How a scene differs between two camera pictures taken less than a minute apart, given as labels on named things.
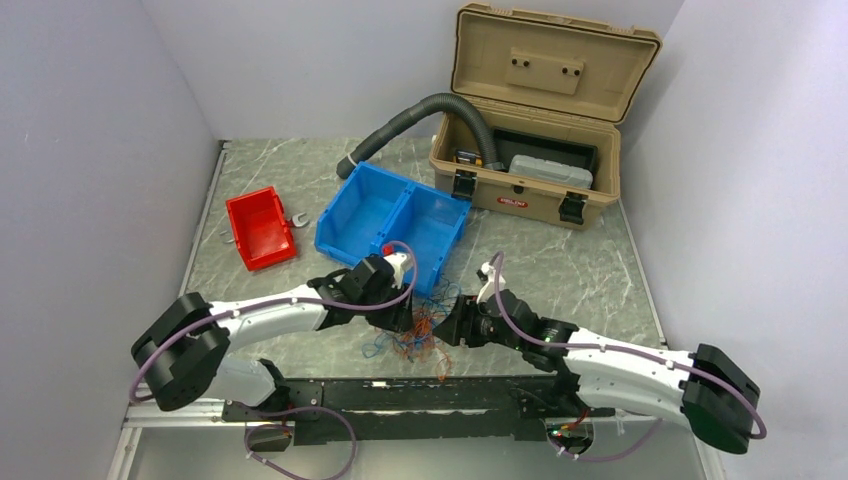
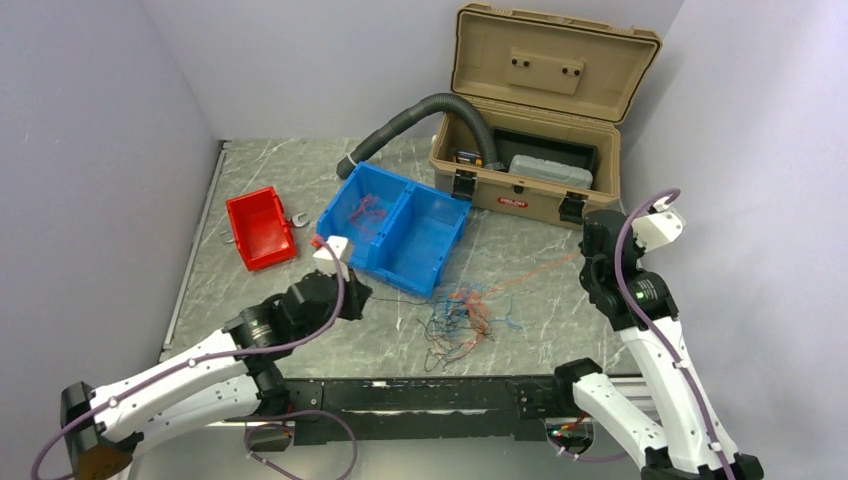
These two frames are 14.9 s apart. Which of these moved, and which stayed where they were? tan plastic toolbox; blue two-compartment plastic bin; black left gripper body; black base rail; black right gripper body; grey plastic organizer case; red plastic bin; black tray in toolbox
Moved: black left gripper body; black right gripper body
Stayed: blue two-compartment plastic bin; grey plastic organizer case; red plastic bin; black tray in toolbox; black base rail; tan plastic toolbox
